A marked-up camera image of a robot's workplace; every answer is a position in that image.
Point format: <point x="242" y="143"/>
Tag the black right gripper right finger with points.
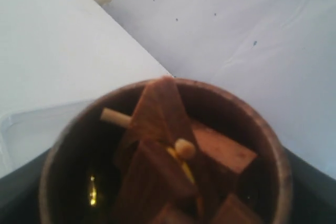
<point x="313" y="198"/>

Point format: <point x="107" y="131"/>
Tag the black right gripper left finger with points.
<point x="16" y="185"/>

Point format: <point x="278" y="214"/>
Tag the brown wooden cup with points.
<point x="79" y="182"/>

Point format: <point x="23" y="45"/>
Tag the wooden blocks and coins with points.
<point x="175" y="169"/>

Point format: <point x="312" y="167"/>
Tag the white rectangular tray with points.
<point x="25" y="135"/>

